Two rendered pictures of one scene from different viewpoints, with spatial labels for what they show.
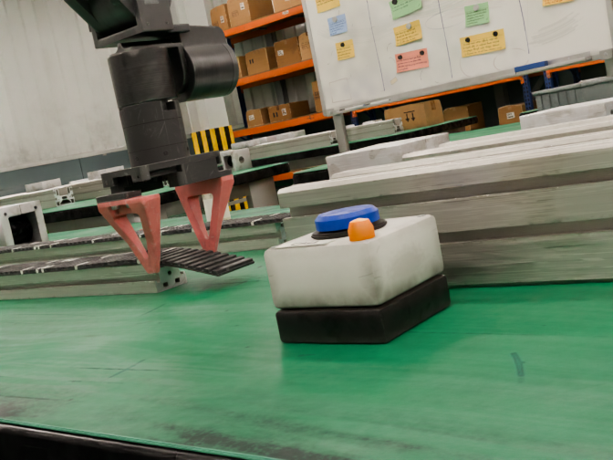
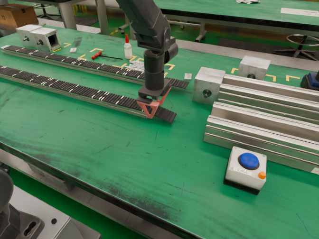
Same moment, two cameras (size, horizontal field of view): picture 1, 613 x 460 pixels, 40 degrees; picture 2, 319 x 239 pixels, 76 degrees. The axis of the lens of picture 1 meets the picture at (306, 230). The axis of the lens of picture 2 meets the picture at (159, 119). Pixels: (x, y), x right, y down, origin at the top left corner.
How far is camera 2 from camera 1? 0.50 m
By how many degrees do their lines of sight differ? 37
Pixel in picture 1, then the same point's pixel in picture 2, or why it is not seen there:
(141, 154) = (152, 87)
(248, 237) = not seen: hidden behind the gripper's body
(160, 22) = (167, 47)
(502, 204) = (277, 148)
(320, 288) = (244, 182)
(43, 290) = (99, 103)
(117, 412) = (204, 225)
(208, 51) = (172, 48)
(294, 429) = not seen: outside the picture
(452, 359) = (282, 213)
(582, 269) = (290, 164)
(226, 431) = not seen: outside the picture
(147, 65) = (160, 61)
